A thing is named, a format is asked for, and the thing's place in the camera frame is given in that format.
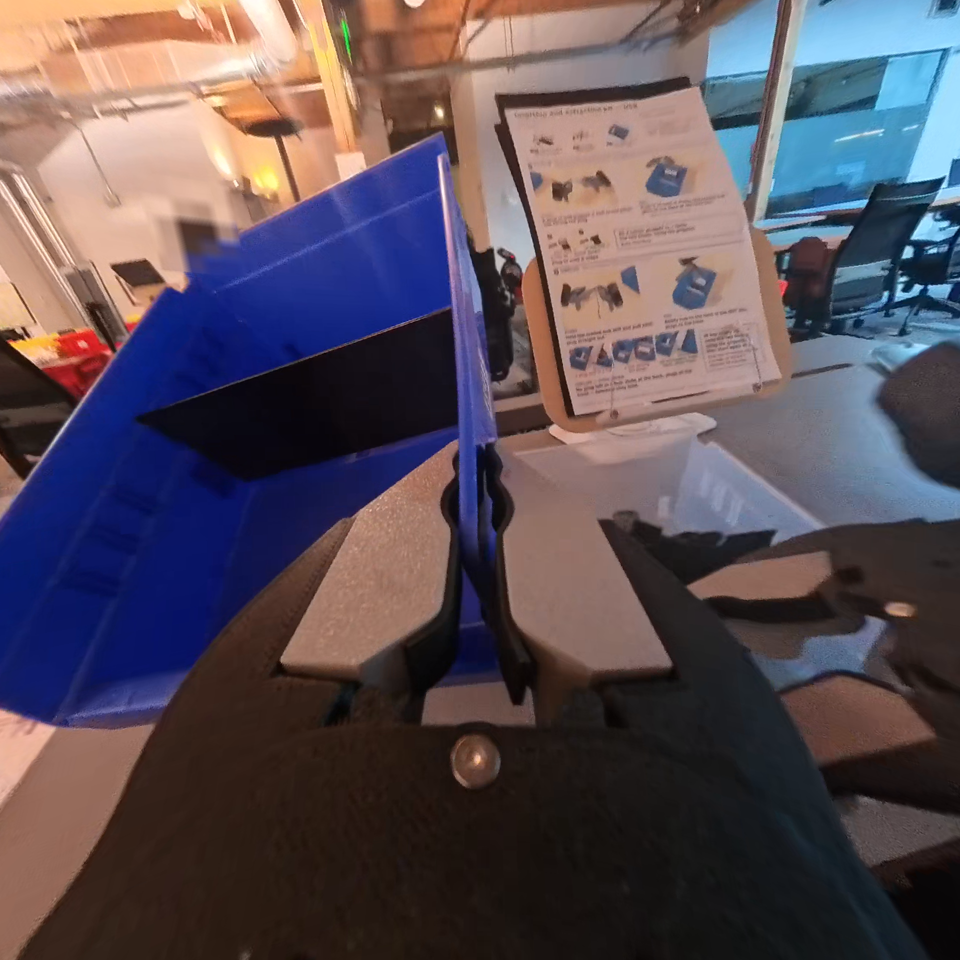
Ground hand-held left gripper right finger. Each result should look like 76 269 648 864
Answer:
483 446 674 705

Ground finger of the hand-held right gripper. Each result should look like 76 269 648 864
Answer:
778 669 942 770
686 551 864 624

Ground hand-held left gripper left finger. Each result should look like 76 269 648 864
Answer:
279 441 462 687

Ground blue plastic bin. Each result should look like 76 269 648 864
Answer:
0 131 501 730

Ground clear plastic container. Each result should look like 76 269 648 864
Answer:
513 433 890 695

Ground white stand base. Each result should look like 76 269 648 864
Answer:
546 411 720 445

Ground black bin divider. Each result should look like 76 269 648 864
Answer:
137 303 460 483

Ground brown office chair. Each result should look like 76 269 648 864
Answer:
780 236 834 335

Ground printed instruction sheet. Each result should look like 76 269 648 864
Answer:
495 75 781 419

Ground black mesh office chair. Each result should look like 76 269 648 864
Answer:
821 176 948 335

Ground red crates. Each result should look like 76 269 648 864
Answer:
30 328 138 402

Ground black floor lamp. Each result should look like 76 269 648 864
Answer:
246 118 305 205

